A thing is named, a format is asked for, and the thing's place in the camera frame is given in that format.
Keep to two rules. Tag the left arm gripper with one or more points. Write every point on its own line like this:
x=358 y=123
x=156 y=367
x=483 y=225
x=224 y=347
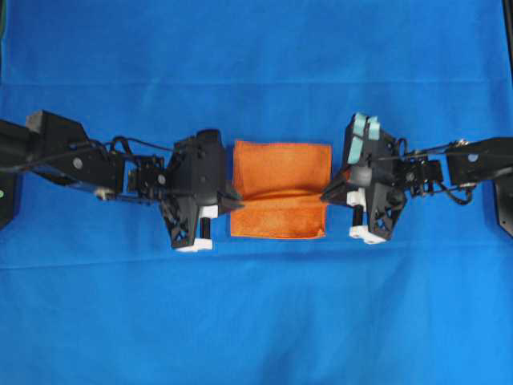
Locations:
x=189 y=225

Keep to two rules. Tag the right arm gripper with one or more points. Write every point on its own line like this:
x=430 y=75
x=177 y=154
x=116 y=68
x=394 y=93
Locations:
x=376 y=209

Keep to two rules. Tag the orange towel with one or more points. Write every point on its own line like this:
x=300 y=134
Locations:
x=280 y=185

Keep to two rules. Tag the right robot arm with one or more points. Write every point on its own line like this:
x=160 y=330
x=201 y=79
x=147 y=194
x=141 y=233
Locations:
x=456 y=169

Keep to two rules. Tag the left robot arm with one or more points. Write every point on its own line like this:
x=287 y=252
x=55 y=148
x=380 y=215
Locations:
x=59 y=150

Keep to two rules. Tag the blue table cloth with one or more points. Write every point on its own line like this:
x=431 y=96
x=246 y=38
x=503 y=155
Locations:
x=91 y=291

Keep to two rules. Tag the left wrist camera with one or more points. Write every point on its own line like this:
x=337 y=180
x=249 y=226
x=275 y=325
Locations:
x=198 y=169

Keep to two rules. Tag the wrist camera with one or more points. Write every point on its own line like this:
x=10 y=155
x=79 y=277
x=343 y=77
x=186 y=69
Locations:
x=198 y=169
x=370 y=154

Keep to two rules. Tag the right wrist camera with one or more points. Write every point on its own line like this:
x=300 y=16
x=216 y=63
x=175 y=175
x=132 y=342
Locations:
x=370 y=154

